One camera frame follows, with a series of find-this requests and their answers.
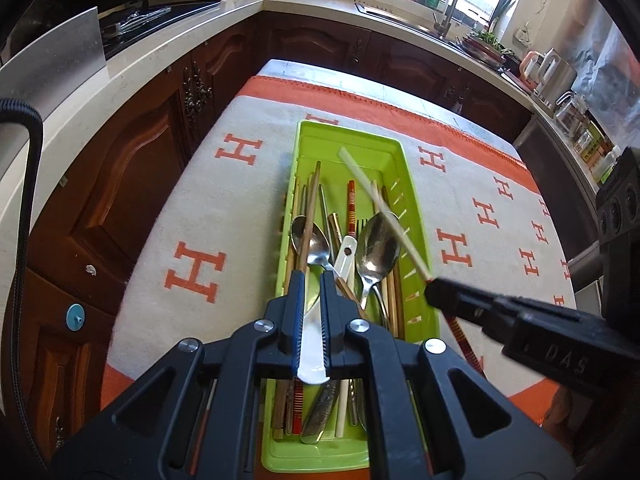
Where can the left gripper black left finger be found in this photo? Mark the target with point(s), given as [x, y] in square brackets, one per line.
[191, 414]

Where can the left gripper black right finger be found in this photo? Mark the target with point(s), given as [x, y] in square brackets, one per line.
[429, 415]

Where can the white ceramic soup spoon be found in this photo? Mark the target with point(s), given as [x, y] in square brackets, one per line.
[311, 368]

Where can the cream chopstick red striped end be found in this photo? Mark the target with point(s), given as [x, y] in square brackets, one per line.
[421, 267]

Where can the brown wooden chopstick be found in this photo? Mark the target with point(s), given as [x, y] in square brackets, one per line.
[309, 219]

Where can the kitchen sink faucet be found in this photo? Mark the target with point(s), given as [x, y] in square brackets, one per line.
[450, 2]

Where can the orange white H-pattern cloth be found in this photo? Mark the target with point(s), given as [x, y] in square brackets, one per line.
[216, 252]

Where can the large steel spoon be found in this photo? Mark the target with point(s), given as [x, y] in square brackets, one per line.
[376, 255]

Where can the electric kettle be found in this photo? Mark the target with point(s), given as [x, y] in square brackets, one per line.
[556, 76]

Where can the small steel teaspoon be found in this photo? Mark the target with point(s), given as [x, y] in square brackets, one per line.
[318, 247]

